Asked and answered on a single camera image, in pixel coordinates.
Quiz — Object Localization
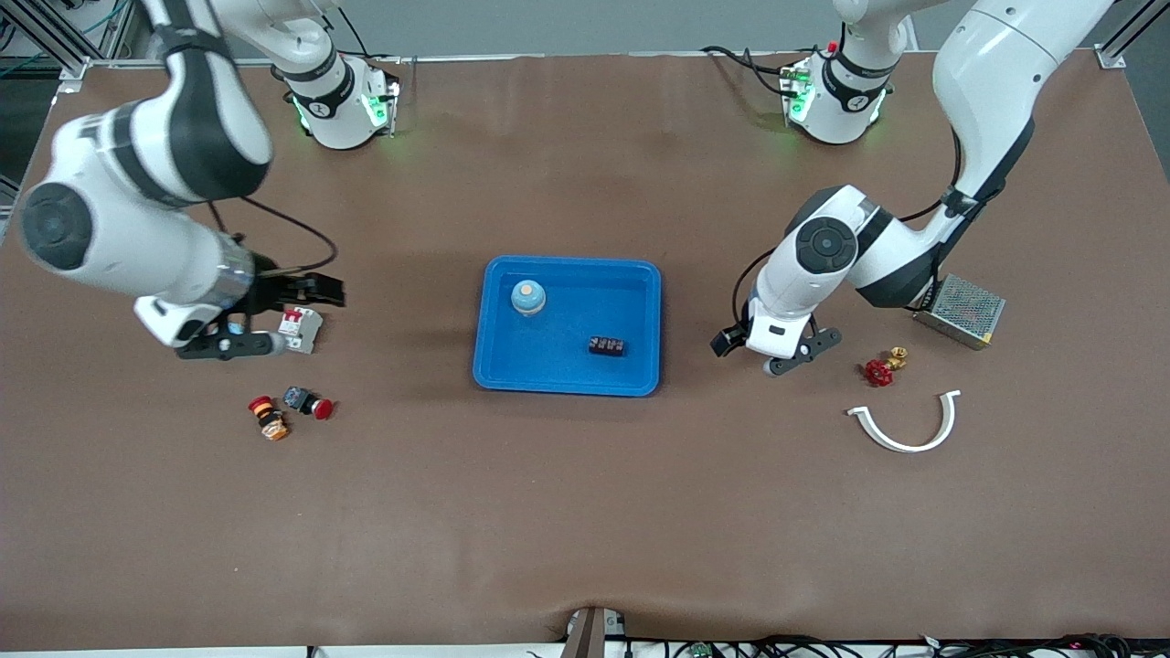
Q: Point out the white red circuit breaker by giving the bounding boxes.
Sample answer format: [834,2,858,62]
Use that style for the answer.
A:
[279,307,324,355]

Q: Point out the red button black blue body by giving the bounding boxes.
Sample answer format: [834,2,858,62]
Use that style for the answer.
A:
[282,386,335,421]

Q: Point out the red button orange yellow body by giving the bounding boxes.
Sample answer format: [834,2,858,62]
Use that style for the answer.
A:
[248,396,291,442]

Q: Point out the blue plastic tray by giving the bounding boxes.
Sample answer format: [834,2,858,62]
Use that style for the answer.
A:
[473,256,662,398]

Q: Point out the white curved plastic clamp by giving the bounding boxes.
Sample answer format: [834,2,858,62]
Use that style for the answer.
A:
[846,390,963,454]

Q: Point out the metal mesh power supply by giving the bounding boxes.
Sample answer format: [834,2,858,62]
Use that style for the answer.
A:
[912,273,1006,351]

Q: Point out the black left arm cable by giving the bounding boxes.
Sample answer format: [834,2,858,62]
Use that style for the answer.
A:
[729,123,963,341]

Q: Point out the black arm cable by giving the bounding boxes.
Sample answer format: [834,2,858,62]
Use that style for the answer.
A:
[729,123,963,341]
[206,0,368,275]

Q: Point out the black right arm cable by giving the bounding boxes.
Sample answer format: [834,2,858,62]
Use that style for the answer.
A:
[206,0,368,275]

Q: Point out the red handle brass valve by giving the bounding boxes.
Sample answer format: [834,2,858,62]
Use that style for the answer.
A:
[865,346,909,387]

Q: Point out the aluminium frame post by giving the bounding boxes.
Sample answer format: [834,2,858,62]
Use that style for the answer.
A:
[1095,0,1170,70]
[0,0,92,97]

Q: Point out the grey metal bracket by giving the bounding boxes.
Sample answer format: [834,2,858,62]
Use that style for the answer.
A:
[559,605,630,658]

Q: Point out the black cable bundle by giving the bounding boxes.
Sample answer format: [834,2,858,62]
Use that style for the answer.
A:
[631,633,1170,658]

